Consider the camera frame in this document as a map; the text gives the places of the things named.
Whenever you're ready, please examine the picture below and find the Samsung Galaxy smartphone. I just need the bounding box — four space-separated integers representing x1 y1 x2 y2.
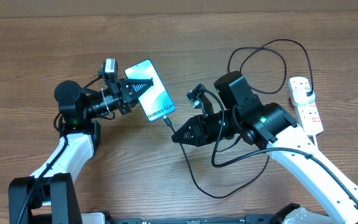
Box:
124 59 176 122

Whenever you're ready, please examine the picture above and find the black USB charging cable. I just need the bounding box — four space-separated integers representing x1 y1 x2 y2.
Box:
163 39 316 199

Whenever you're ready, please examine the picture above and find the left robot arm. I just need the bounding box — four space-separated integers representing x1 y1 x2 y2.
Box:
8 78 154 223

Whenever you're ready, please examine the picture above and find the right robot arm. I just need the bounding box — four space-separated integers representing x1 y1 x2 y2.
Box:
172 71 358 223

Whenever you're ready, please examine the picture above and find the white charger adapter plug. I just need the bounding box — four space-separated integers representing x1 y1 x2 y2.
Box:
290 88 316 106

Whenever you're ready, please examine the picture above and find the white power strip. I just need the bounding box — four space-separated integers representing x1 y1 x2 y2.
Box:
288 77 324 136

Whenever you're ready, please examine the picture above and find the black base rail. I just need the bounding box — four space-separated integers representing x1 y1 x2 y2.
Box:
106 214 273 224

